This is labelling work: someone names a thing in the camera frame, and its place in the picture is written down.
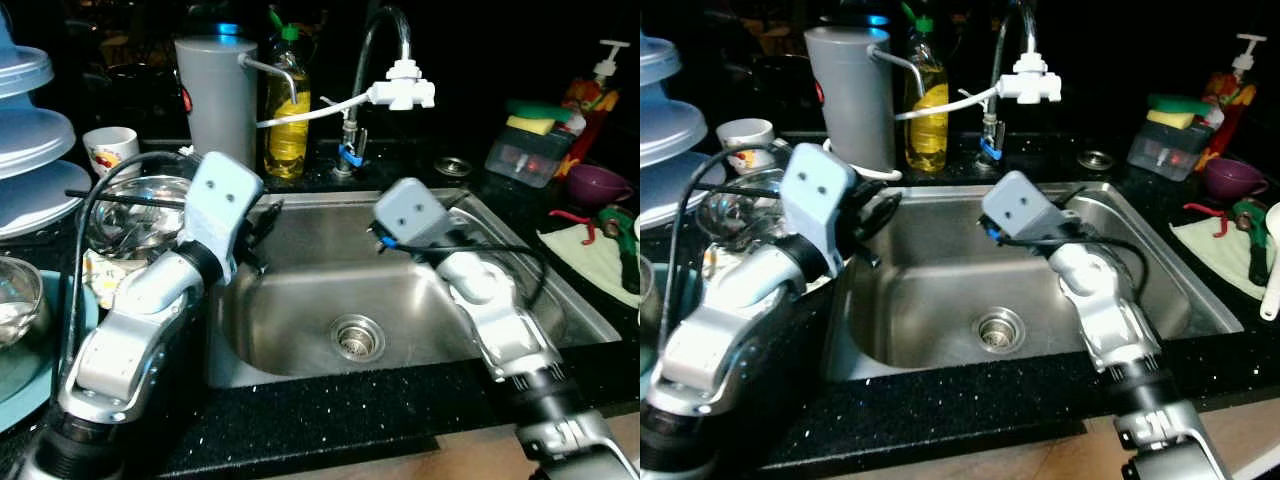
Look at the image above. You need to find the blue round plate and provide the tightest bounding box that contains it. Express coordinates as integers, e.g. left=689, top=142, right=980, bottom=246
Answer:
left=0, top=270, right=101, bottom=433
left=640, top=340, right=661, bottom=403

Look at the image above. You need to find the red handled tool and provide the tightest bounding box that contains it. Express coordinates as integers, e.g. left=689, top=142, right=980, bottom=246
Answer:
left=548, top=208, right=601, bottom=246
left=1183, top=202, right=1236, bottom=239

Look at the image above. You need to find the stainless steel pot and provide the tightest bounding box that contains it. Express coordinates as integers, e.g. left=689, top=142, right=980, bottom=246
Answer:
left=0, top=257, right=46, bottom=351
left=640, top=255, right=656, bottom=341

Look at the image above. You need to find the chrome gooseneck faucet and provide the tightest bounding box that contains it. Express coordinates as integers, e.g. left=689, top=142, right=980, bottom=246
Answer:
left=340, top=5, right=413, bottom=179
left=985, top=0, right=1046, bottom=166

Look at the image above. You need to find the red pump bottle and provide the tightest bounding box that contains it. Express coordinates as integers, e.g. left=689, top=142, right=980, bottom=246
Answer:
left=562, top=40, right=631, bottom=166
left=1200, top=35, right=1256, bottom=171

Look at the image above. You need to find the white filter hose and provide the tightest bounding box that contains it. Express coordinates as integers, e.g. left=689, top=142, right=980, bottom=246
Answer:
left=893, top=85, right=1016, bottom=121
left=255, top=88, right=376, bottom=128

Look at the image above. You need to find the stainless steel sink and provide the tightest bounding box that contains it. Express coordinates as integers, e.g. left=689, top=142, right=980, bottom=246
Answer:
left=208, top=188, right=623, bottom=389
left=828, top=180, right=1246, bottom=381

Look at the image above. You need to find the white faucet diverter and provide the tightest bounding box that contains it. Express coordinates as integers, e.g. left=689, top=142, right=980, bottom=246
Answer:
left=368, top=58, right=437, bottom=111
left=1010, top=55, right=1063, bottom=106

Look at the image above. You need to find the purple cup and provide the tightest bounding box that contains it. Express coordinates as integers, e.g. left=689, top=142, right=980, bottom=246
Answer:
left=565, top=163, right=633, bottom=206
left=1202, top=157, right=1259, bottom=199

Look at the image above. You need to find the light green cloth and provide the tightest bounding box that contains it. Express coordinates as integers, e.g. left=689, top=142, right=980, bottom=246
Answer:
left=1170, top=215, right=1280, bottom=301
left=537, top=222, right=641, bottom=309

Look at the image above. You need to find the round sink drain strainer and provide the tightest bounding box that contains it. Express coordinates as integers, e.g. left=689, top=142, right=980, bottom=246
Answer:
left=975, top=308, right=1026, bottom=353
left=330, top=315, right=386, bottom=361

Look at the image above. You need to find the yellow dish soap bottle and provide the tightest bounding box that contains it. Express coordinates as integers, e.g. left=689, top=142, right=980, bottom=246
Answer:
left=900, top=2, right=949, bottom=173
left=264, top=8, right=311, bottom=181

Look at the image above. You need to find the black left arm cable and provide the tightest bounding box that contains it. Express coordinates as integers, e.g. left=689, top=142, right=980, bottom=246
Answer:
left=55, top=150, right=201, bottom=401
left=665, top=143, right=791, bottom=331

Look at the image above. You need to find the clear plastic container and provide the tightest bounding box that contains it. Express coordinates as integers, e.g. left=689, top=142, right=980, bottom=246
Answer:
left=485, top=125, right=571, bottom=189
left=1128, top=120, right=1213, bottom=181

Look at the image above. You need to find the white plastic ladle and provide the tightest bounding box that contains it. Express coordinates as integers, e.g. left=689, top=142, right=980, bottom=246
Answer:
left=1260, top=203, right=1280, bottom=321

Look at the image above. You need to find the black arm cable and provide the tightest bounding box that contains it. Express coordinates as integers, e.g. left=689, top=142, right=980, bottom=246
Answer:
left=55, top=150, right=201, bottom=401
left=985, top=225, right=1151, bottom=301
left=375, top=235, right=549, bottom=311
left=665, top=143, right=791, bottom=331

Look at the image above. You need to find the yellow green sponge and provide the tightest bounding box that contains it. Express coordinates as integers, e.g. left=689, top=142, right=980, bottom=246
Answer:
left=505, top=98, right=573, bottom=138
left=1146, top=93, right=1213, bottom=131

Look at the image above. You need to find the white printed mug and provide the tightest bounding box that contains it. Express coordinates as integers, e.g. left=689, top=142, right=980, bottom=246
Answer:
left=716, top=118, right=776, bottom=173
left=82, top=127, right=141, bottom=179

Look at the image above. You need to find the grey cylindrical water filter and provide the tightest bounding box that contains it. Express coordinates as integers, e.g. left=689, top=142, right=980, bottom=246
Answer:
left=805, top=26, right=891, bottom=173
left=175, top=36, right=259, bottom=171

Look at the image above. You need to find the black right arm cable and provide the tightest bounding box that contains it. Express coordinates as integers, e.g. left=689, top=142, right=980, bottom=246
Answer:
left=985, top=225, right=1151, bottom=301
left=375, top=235, right=549, bottom=311

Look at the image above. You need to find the black chopstick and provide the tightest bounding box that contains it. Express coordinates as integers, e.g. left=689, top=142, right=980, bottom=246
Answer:
left=65, top=188, right=191, bottom=209
left=690, top=180, right=791, bottom=197

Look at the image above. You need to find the stainless steel bowl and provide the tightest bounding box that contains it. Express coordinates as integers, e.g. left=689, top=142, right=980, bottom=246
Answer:
left=695, top=168, right=791, bottom=251
left=85, top=177, right=196, bottom=263

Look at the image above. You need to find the white tiered storage rack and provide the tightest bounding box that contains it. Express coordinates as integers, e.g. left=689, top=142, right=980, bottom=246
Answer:
left=0, top=35, right=77, bottom=241
left=640, top=30, right=709, bottom=231

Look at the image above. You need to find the green handled tool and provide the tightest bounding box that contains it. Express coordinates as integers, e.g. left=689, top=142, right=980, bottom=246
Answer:
left=598, top=205, right=641, bottom=296
left=1232, top=200, right=1276, bottom=286

